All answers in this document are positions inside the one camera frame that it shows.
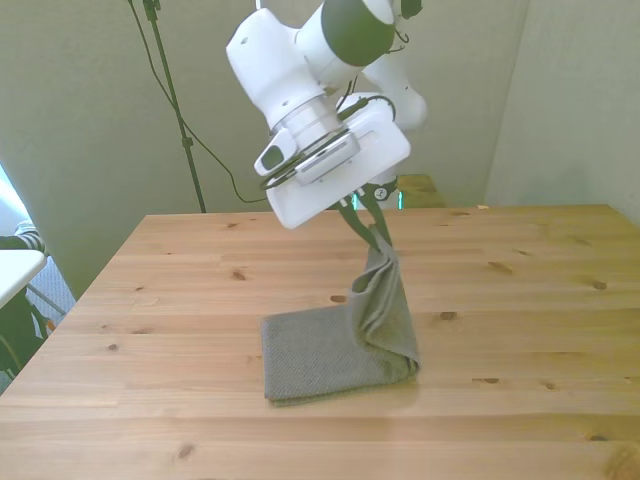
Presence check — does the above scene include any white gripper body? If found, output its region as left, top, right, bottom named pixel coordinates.
left=264, top=103, right=412, bottom=230

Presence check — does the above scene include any grey towel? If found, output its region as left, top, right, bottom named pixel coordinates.
left=261, top=224, right=421, bottom=409

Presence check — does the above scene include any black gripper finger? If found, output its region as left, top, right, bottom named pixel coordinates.
left=340, top=198, right=377, bottom=249
left=359, top=187, right=395, bottom=251

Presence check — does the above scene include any white folding side table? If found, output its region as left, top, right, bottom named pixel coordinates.
left=0, top=248, right=67, bottom=317

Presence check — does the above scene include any long black hanging cable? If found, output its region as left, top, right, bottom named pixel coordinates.
left=127, top=0, right=271, bottom=205

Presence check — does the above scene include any person in striped sleeve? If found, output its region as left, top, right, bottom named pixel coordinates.
left=0, top=221, right=51, bottom=259

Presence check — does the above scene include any dark chair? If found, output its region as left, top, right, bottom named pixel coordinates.
left=0, top=288, right=51, bottom=382

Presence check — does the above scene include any black tripod stand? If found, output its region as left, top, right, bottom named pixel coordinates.
left=142, top=0, right=208, bottom=214

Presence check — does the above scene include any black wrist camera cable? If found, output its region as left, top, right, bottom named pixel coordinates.
left=258, top=74, right=401, bottom=192

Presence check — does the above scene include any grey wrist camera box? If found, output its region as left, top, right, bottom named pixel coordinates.
left=292, top=132, right=361, bottom=187

